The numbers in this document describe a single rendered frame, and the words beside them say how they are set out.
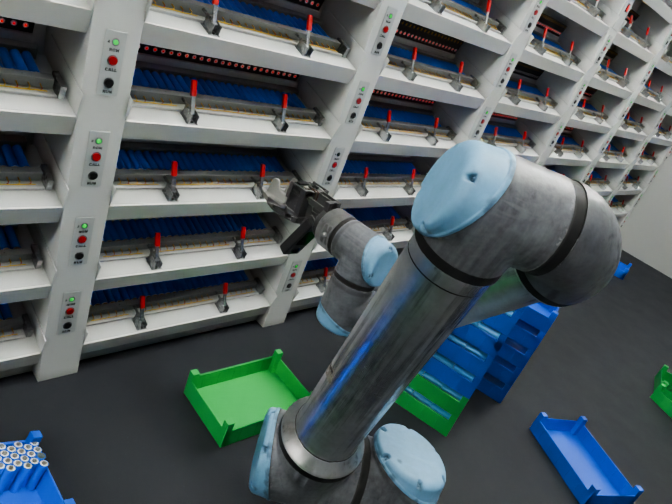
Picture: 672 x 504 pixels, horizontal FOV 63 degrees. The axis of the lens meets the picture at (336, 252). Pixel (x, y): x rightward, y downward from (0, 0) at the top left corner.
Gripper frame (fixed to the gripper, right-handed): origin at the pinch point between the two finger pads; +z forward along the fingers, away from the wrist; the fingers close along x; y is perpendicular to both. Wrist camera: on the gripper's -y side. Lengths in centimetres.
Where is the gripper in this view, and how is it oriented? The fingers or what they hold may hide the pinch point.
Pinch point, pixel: (270, 192)
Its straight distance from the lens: 130.0
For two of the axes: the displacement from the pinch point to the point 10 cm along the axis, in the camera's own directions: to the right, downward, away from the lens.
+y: 3.2, -8.6, -4.0
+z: -6.6, -5.0, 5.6
